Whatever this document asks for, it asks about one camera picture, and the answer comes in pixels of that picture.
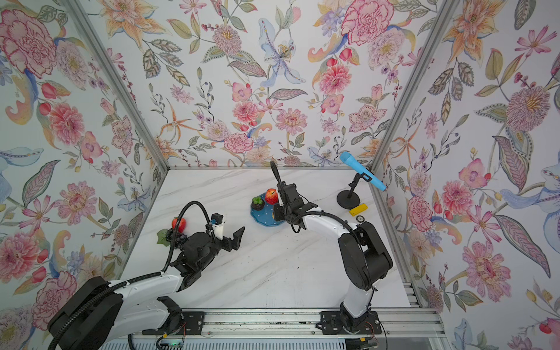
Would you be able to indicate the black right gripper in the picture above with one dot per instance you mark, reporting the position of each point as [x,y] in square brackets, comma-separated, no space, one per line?
[278,209]

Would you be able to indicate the blue toy microphone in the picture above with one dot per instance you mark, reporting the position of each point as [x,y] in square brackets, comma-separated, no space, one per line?
[353,163]

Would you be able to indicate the blue polka dot plate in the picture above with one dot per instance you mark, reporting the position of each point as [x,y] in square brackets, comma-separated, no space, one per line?
[265,216]

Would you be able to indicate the aluminium corner post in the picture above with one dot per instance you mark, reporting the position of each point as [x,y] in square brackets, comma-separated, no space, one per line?
[441,21]
[85,27]

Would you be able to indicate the yellow toy block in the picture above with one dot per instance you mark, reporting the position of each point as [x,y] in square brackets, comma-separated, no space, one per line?
[358,210]

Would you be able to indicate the black microphone stand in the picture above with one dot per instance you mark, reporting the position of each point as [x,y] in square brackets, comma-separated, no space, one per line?
[348,199]

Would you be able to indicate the dark purple toy grape bunch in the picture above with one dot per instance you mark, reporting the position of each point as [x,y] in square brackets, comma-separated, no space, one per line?
[164,237]

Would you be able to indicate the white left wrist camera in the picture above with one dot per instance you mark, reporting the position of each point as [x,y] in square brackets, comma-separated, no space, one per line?
[218,224]

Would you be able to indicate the aluminium corner post right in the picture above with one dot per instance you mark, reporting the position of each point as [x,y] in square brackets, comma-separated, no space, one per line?
[441,21]

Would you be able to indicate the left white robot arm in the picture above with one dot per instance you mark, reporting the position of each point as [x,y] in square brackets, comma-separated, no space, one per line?
[102,310]

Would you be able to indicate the red yellow toy apple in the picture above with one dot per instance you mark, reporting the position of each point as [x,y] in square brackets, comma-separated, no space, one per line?
[271,196]

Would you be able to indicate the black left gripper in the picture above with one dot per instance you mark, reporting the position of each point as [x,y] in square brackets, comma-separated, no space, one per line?
[236,243]

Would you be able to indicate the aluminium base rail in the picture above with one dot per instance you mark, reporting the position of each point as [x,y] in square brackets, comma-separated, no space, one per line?
[401,328]

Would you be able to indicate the aluminium corner post left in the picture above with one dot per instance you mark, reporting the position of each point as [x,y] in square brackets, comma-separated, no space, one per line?
[85,27]

